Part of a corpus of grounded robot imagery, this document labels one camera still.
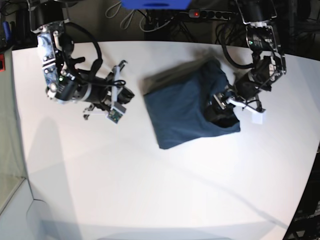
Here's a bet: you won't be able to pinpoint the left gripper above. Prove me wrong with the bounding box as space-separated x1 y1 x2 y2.
203 86 266 128

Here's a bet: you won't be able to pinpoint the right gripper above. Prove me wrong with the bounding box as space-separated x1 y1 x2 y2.
82 60 135 124

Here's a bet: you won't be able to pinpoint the dark blue t-shirt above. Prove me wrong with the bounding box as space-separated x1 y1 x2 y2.
142 58 241 150

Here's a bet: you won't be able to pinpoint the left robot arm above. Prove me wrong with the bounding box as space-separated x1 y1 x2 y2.
204 0 287 128

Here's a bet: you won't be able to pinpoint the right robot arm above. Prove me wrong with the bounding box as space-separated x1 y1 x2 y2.
27 0 135 124

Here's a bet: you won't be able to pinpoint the blue box at top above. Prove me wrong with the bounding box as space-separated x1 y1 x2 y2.
121 0 191 10

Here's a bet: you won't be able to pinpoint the black power strip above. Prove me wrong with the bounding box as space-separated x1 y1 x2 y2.
188 9 236 21

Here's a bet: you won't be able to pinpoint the red clamp at table edge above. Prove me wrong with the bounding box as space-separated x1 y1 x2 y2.
0 53 6 72

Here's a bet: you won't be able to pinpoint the blue object at left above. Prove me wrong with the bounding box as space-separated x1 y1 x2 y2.
2 21 12 42

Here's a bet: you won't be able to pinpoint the white cable loops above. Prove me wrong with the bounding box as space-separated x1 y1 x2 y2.
104 2 173 33

